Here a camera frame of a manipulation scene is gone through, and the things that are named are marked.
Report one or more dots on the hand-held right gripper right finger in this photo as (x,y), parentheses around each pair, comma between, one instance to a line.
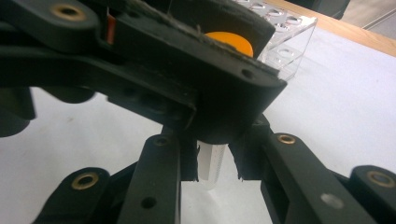
(249,155)

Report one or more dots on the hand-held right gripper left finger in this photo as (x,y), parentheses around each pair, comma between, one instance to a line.
(188,161)

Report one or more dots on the orange-capped plastic tube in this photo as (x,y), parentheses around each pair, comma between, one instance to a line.
(211,165)

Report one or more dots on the clear acrylic tube rack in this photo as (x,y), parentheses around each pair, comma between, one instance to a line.
(289,53)

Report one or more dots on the black cabinet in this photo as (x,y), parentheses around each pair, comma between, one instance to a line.
(323,7)

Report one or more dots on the wooden table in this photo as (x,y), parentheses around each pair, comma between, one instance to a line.
(358,34)

